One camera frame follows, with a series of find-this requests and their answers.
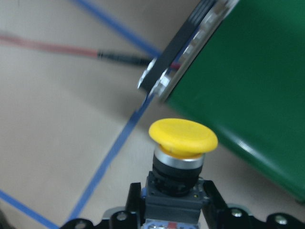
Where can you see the green conveyor belt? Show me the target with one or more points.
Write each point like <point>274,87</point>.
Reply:
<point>238,66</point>

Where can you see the yellow push button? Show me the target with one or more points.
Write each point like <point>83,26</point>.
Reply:
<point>174,196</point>

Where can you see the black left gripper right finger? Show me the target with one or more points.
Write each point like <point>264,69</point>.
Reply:
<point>218,215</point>

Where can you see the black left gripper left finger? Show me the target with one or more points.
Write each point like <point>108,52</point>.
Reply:
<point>130,217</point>

